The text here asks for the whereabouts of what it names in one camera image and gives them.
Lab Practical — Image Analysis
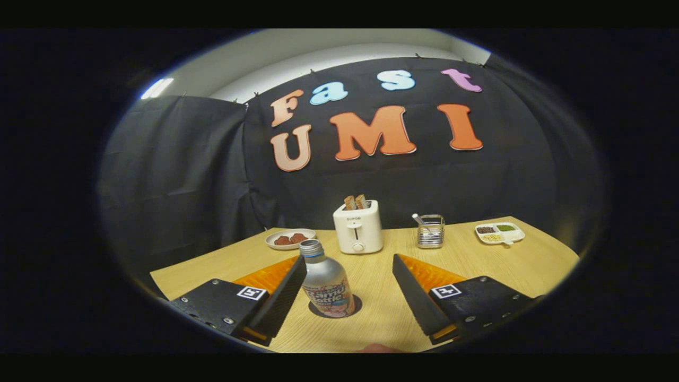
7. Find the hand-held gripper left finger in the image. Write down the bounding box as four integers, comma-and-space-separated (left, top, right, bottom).
169, 255, 308, 346

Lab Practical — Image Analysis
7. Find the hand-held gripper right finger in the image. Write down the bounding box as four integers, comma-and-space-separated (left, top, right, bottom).
393, 254, 536, 345

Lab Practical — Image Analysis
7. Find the silver juice bottle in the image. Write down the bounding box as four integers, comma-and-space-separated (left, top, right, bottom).
299, 239, 356, 318

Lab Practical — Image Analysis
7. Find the dark brown round coaster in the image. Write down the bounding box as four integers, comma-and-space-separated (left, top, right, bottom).
308, 294, 363, 319

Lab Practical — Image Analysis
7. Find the wooden table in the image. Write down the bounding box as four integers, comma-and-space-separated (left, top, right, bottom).
150, 216, 580, 353

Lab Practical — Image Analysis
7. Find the small white round plate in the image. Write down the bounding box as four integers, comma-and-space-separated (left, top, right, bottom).
265, 228, 317, 250

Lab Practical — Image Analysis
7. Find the clear utensil holder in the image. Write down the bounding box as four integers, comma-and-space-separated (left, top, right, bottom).
417, 214, 445, 249

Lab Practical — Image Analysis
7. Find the white toaster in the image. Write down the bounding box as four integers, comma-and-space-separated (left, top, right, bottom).
333, 199, 384, 255

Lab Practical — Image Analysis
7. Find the white divided dish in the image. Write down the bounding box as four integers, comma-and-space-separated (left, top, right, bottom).
475, 222, 526, 246

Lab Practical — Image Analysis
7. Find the double strip ceiling light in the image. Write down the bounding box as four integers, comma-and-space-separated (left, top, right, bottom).
141, 78, 175, 100

